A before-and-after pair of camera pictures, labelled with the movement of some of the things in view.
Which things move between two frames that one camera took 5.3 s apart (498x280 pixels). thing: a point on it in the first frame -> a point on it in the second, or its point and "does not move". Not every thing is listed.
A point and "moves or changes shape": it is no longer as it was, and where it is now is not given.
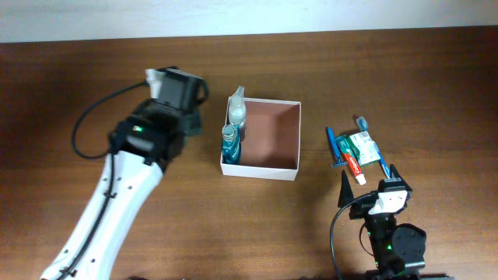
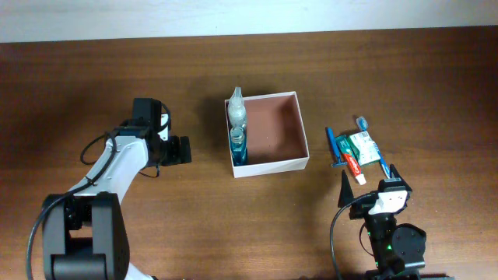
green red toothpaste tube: x=350 y=159 does not move
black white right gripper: x=346 y=193 does not move
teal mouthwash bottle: x=232 y=145 moves or changes shape
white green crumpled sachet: x=364 y=148 does not move
